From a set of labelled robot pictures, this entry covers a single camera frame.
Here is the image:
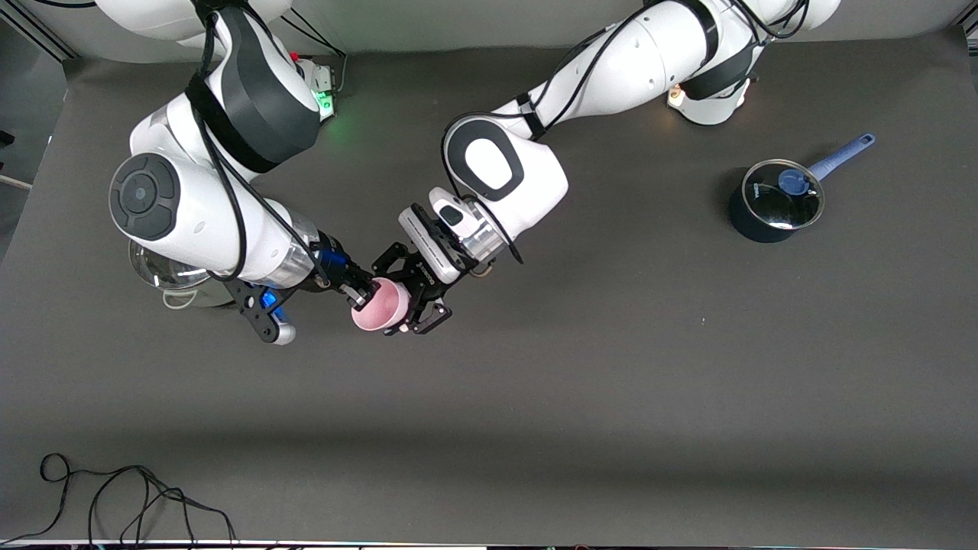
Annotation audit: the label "pink plastic cup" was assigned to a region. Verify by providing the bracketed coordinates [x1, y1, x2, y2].
[351, 277, 411, 332]

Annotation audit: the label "dark grey table mat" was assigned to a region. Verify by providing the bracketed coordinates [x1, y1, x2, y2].
[0, 31, 978, 545]

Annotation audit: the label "large glass pot lid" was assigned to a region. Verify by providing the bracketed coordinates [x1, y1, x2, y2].
[128, 241, 207, 291]

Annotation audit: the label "dark blue saucepan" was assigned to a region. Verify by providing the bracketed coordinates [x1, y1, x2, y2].
[727, 134, 877, 244]

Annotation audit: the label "glass lid with blue knob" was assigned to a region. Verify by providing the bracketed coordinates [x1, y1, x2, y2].
[741, 159, 826, 231]

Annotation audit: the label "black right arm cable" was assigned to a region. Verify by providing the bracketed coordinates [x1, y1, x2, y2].
[187, 0, 337, 291]

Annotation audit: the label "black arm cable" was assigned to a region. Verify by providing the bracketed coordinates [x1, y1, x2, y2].
[187, 0, 337, 291]
[447, 0, 811, 264]

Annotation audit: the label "black right arm base cables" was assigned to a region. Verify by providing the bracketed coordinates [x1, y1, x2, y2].
[279, 8, 348, 96]

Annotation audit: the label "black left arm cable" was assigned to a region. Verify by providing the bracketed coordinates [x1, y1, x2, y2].
[447, 0, 811, 264]

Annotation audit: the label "thin black loose cable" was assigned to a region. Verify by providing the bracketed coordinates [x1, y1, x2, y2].
[0, 453, 238, 545]

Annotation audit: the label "black metal rail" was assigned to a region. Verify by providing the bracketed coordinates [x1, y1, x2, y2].
[0, 17, 66, 62]

